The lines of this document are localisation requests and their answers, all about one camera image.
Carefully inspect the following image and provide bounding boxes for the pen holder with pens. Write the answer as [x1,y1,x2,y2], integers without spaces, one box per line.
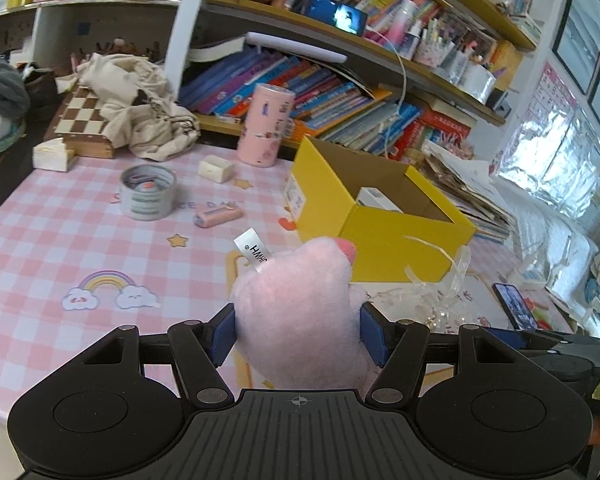
[412,17,456,68]

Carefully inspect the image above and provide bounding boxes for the dark thick book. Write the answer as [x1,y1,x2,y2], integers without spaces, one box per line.
[187,36,246,63]

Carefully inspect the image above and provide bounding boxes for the pink checked tablecloth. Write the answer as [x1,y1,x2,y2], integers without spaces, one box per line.
[0,145,581,426]

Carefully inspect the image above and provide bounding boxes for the wooden chessboard box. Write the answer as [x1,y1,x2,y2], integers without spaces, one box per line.
[44,84,116,160]

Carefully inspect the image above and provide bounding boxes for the stack of loose papers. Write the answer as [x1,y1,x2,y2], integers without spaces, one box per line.
[422,140,518,243]

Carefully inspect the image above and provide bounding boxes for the yellow cardboard box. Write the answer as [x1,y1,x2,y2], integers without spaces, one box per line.
[285,135,477,283]

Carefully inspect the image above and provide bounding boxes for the grey tape roll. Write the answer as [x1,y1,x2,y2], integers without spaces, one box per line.
[119,164,177,222]

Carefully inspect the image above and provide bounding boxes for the row of colourful books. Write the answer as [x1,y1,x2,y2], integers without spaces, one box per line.
[180,50,426,156]

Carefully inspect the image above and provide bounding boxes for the wooden bookshelf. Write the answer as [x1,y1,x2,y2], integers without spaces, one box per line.
[0,0,556,161]

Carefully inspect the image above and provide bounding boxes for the white flat book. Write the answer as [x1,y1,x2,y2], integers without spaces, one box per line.
[245,31,348,63]

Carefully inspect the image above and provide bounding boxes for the white pink bottle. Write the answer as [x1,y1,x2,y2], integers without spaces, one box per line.
[392,0,421,58]

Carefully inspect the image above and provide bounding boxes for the pink wall calendar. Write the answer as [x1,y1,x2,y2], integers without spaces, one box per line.
[525,60,581,131]

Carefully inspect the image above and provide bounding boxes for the beige printed cloth bag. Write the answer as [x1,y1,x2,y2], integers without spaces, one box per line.
[55,52,202,162]

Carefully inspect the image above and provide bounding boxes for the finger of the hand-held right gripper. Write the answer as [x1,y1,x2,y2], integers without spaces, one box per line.
[487,329,600,356]

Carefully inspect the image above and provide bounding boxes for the white cable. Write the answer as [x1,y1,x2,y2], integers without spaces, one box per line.
[365,30,411,146]

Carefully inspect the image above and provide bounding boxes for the pink plush pig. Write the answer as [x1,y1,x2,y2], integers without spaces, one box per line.
[228,227,381,395]

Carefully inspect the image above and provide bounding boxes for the grey folded cloth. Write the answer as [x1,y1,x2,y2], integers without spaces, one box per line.
[0,50,31,121]

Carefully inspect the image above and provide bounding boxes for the off-white cube block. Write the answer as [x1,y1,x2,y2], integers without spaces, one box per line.
[197,155,233,182]

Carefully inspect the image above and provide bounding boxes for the black smartphone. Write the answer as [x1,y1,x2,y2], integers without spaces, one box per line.
[492,282,538,331]

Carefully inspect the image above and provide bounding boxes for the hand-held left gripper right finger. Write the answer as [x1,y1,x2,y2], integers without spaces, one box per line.
[359,302,523,408]

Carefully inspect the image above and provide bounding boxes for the silver foil sheet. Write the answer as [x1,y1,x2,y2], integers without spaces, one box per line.
[490,110,600,241]

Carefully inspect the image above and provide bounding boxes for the pink stickered canister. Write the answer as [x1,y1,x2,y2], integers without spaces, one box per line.
[236,82,296,167]

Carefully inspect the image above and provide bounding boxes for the clear cellophane bag with ribbon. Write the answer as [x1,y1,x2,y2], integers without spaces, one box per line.
[370,235,473,333]

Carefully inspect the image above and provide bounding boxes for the small pink case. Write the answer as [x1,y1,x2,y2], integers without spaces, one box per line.
[194,206,244,228]

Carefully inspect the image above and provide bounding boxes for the white orange blue carton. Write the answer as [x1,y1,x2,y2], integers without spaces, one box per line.
[356,186,403,213]

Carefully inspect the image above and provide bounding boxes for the red book set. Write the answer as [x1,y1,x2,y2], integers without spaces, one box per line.
[405,105,473,161]

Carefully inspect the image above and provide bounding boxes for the black glossy device box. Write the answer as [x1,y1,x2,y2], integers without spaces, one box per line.
[305,0,368,36]

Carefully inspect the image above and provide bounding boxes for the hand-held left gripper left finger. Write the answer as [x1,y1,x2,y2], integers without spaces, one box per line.
[80,302,237,408]

